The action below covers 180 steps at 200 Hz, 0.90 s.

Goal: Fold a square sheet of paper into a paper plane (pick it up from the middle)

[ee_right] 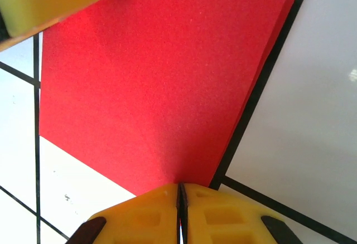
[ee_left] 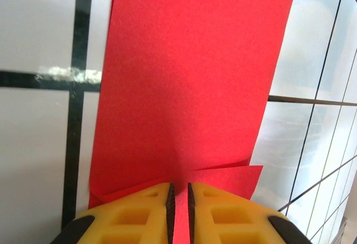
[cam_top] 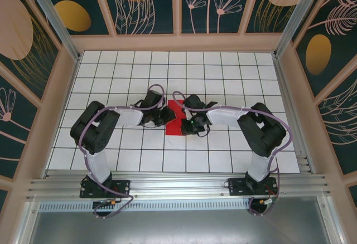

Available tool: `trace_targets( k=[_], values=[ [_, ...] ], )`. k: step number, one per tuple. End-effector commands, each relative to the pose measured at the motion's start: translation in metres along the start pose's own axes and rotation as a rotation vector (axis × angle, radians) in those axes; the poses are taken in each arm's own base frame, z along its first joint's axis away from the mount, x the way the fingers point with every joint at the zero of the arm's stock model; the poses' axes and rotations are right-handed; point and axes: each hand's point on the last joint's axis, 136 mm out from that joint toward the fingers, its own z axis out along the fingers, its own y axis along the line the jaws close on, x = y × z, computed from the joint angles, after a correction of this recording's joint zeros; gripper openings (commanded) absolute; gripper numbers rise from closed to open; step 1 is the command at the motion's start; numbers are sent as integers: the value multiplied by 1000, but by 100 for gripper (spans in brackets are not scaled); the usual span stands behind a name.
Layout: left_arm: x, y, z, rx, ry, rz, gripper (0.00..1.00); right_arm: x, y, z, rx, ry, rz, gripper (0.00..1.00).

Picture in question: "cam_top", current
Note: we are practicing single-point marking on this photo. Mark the aluminium side rail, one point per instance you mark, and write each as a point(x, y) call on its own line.
point(290, 102)

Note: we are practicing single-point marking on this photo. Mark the grey metal sheet panel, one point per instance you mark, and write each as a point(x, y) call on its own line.
point(178, 227)

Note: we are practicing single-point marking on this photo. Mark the aluminium mounting rail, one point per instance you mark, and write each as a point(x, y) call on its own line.
point(178, 182)

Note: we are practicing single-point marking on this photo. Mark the aluminium frame post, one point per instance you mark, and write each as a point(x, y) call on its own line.
point(299, 10)
point(51, 10)

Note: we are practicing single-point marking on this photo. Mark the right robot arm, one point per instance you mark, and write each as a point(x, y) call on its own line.
point(262, 132)

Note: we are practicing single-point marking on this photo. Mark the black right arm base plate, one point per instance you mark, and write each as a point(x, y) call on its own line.
point(237, 187)

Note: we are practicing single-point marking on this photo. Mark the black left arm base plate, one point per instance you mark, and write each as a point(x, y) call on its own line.
point(122, 187)

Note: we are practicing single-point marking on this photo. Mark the red square paper sheet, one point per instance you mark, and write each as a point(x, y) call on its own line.
point(173, 128)

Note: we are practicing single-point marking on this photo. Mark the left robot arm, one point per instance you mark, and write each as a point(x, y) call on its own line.
point(94, 132)

